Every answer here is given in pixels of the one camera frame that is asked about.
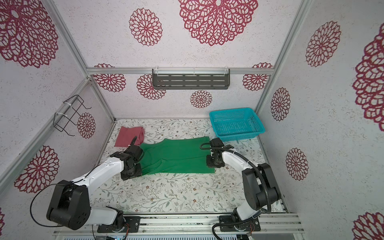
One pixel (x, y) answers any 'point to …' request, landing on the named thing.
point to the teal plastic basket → (237, 124)
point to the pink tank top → (126, 135)
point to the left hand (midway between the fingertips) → (134, 177)
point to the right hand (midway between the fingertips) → (210, 162)
